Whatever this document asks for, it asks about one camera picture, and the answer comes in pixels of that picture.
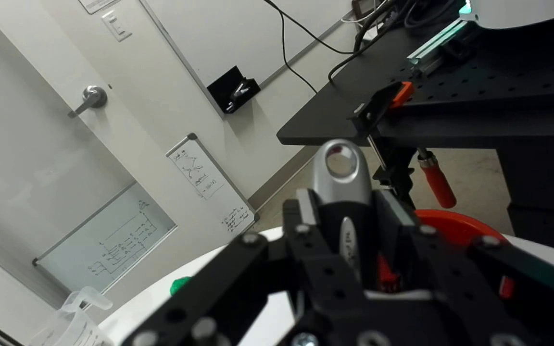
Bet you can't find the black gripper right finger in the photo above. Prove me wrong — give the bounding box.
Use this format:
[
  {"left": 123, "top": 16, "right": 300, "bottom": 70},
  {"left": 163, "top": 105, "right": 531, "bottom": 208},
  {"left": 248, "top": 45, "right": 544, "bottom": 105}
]
[{"left": 373, "top": 189, "right": 554, "bottom": 346}]

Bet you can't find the black perforated breadboard table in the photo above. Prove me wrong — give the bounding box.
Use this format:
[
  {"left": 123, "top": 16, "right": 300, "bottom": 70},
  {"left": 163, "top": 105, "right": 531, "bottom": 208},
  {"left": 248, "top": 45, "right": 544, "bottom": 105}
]
[{"left": 275, "top": 0, "right": 554, "bottom": 258}]

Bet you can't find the thin black wall cable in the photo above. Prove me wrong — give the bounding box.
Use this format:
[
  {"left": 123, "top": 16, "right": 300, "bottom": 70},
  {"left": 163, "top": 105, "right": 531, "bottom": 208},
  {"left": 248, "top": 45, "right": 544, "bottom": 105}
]
[{"left": 263, "top": 0, "right": 321, "bottom": 95}]

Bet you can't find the white wall sign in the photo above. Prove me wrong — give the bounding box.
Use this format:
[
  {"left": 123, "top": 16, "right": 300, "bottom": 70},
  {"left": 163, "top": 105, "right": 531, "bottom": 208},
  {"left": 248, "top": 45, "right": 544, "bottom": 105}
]
[{"left": 75, "top": 0, "right": 123, "bottom": 16}]

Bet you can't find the black wall-mounted holder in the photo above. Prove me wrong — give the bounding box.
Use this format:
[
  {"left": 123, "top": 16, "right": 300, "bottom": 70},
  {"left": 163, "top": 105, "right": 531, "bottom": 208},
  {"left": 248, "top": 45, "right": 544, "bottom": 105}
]
[{"left": 206, "top": 64, "right": 263, "bottom": 118}]

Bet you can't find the black spoon silver-tipped handle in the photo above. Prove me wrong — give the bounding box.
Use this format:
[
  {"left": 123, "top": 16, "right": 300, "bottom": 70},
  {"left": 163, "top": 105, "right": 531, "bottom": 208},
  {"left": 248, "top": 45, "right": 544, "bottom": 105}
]
[{"left": 311, "top": 139, "right": 381, "bottom": 295}]

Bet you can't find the paper sheet with diagrams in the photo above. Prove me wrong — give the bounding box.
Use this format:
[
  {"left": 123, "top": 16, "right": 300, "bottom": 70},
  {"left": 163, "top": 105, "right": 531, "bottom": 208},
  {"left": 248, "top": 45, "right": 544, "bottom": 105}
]
[{"left": 165, "top": 133, "right": 258, "bottom": 237}]

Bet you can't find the black orange clamp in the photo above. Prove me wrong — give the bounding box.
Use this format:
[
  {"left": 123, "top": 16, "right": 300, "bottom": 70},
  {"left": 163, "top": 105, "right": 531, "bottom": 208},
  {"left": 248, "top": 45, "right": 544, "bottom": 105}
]
[{"left": 352, "top": 80, "right": 460, "bottom": 212}]

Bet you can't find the small white wall label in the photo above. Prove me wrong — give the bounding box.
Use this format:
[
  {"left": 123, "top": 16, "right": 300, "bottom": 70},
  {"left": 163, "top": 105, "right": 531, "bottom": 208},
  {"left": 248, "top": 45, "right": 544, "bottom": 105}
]
[{"left": 100, "top": 9, "right": 134, "bottom": 45}]

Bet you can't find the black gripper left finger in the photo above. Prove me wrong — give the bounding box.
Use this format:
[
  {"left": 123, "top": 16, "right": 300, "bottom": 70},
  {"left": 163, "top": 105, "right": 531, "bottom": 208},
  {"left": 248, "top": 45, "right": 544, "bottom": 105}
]
[{"left": 121, "top": 197, "right": 363, "bottom": 346}]

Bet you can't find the frosted glass door panel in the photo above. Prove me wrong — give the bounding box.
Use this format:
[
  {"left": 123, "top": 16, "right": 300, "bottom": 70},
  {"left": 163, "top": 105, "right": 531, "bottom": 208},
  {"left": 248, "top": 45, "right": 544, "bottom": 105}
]
[{"left": 31, "top": 182, "right": 181, "bottom": 299}]

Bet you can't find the black cable bundle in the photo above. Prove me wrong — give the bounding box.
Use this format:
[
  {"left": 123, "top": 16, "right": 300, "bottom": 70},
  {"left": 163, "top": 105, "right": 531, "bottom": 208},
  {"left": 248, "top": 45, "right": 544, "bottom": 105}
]
[{"left": 323, "top": 0, "right": 467, "bottom": 89}]

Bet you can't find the silver door handle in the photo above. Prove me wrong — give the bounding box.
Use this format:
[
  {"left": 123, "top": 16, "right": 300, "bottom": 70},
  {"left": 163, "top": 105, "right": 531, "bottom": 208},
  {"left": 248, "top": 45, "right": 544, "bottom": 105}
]
[{"left": 65, "top": 84, "right": 109, "bottom": 120}]

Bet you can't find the aluminium rail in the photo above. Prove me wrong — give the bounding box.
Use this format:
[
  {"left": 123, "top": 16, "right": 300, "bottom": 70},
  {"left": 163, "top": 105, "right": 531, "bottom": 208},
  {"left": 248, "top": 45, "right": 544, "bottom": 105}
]
[{"left": 406, "top": 0, "right": 477, "bottom": 74}]

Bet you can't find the white door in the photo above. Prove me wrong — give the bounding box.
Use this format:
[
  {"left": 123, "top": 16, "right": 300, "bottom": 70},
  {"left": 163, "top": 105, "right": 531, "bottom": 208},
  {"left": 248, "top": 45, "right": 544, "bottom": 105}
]
[{"left": 0, "top": 0, "right": 256, "bottom": 335}]

